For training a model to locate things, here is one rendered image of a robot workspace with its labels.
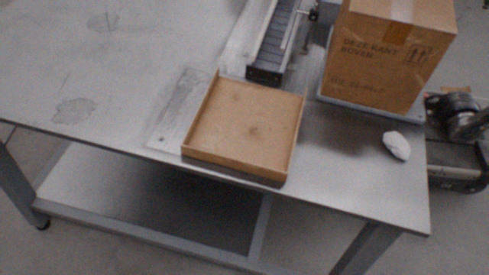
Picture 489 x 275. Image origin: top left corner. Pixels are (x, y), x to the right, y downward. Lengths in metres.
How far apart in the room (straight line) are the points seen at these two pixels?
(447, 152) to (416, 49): 1.09
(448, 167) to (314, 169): 1.10
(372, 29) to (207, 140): 0.47
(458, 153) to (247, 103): 1.25
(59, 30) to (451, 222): 1.83
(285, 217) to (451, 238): 0.77
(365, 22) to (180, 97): 0.50
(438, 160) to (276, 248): 0.84
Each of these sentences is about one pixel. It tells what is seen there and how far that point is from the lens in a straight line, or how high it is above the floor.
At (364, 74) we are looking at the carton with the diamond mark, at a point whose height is 0.96.
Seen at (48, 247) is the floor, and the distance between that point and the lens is 1.83.
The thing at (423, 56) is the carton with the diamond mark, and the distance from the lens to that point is 1.01.
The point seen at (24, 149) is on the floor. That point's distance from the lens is 2.16.
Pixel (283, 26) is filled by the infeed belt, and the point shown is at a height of 0.88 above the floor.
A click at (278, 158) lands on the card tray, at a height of 0.83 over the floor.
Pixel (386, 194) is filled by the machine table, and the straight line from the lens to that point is 0.97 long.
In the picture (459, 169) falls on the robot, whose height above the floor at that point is 0.24.
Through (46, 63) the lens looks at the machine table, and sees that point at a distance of 1.23.
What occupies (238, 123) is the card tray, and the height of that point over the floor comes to 0.83.
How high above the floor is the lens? 1.58
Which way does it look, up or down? 51 degrees down
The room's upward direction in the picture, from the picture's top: 8 degrees clockwise
